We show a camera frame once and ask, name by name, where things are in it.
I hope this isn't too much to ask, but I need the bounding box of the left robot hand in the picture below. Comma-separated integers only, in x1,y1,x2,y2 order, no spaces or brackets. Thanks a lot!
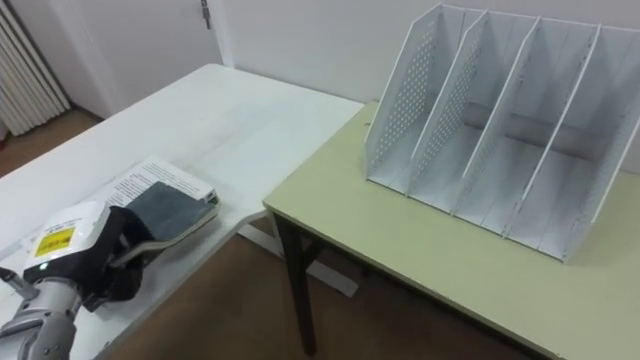
22,199,156,314

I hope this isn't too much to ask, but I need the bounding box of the white door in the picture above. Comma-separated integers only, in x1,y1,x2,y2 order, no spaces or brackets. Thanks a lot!
47,0,224,119

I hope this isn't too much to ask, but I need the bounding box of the white perforated file rack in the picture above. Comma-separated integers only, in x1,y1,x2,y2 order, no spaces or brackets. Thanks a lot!
363,2,640,265

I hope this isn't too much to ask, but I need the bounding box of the white book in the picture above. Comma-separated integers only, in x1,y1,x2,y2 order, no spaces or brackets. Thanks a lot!
93,153,219,211

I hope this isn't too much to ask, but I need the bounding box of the white desk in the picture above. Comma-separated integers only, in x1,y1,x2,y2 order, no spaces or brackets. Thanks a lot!
0,63,365,360

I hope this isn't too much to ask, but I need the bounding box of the pale green table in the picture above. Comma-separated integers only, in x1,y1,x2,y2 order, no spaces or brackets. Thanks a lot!
262,99,640,360

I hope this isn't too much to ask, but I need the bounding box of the dark grey book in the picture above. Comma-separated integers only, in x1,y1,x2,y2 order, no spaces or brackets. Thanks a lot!
110,180,221,269

